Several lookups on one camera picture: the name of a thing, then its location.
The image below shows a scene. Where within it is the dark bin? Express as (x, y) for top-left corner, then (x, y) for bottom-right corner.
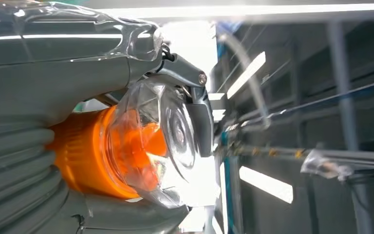
(346, 142), (374, 234)

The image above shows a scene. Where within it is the crumpled clear plastic wrap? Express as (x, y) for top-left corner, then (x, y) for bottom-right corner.
(299, 149), (354, 181)

